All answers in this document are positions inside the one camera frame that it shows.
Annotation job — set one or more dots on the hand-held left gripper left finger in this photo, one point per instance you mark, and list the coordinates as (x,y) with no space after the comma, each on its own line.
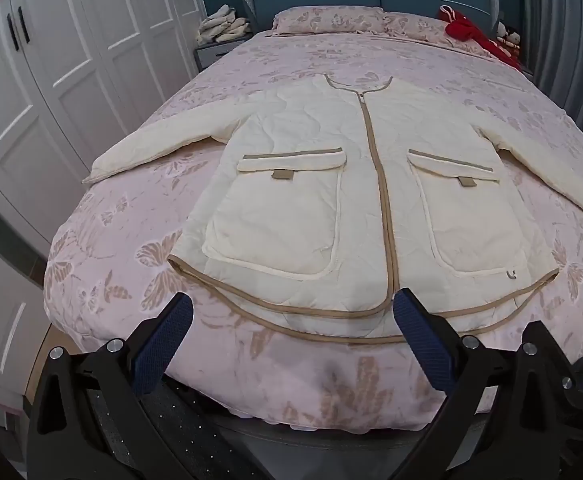
(164,345)

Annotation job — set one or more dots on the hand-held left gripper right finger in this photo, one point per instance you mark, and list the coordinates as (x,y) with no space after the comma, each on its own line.
(421,340)

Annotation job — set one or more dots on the cream quilted jacket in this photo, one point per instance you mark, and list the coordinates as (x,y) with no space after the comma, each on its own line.
(296,200)

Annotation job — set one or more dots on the stuffed toys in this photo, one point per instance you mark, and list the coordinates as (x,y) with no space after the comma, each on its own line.
(509,37)

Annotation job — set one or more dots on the grey nightstand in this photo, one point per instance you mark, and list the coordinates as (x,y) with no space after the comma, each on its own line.
(211,55)

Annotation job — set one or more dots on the grey curtain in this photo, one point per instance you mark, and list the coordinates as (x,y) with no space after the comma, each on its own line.
(561,20)

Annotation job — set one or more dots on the bed with pink floral cover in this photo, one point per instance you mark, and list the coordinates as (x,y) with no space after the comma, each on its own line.
(271,57)

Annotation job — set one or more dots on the pink floral pillow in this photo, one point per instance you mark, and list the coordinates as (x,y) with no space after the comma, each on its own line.
(326,20)
(421,27)

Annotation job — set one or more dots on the red garment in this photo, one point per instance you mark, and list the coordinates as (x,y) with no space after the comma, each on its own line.
(466,30)

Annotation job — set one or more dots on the white wardrobe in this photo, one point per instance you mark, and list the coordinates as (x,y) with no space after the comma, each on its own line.
(96,35)

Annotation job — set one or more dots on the pile of cream cloths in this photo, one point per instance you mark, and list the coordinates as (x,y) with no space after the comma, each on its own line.
(221,25)

